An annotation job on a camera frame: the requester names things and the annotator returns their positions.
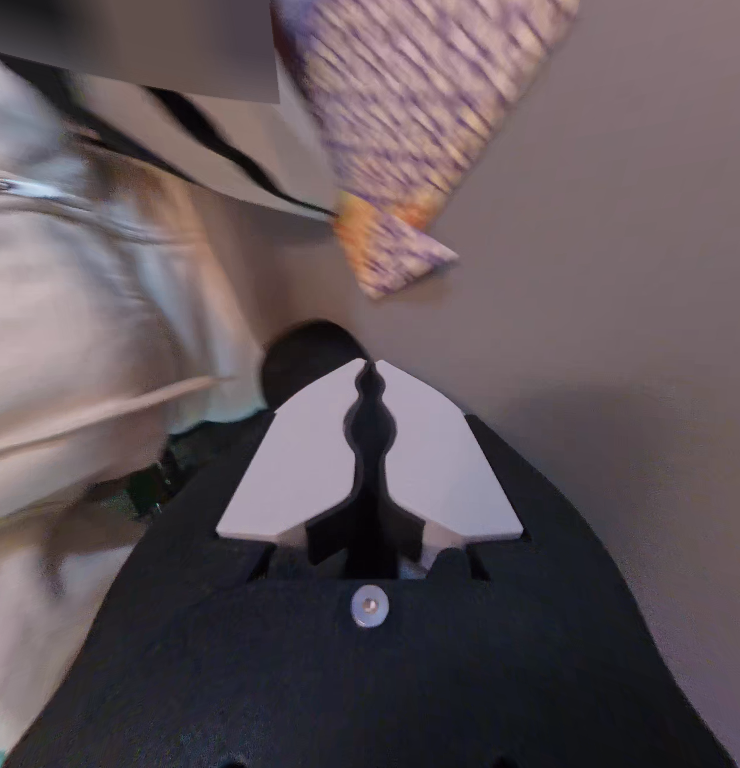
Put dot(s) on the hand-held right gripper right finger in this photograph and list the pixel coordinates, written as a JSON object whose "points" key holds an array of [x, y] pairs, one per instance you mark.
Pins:
{"points": [[448, 468]]}

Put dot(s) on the person's beige jacket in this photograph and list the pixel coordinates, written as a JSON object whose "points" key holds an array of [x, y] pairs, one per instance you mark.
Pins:
{"points": [[76, 330]]}

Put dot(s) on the purple yellow patterned origami paper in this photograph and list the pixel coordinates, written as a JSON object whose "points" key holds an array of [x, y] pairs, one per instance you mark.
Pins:
{"points": [[418, 108]]}

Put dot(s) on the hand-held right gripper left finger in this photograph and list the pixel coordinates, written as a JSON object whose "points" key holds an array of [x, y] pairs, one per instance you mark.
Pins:
{"points": [[298, 468]]}

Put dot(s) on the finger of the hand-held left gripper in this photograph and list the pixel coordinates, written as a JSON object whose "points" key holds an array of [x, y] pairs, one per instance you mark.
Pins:
{"points": [[178, 150], [274, 138]]}

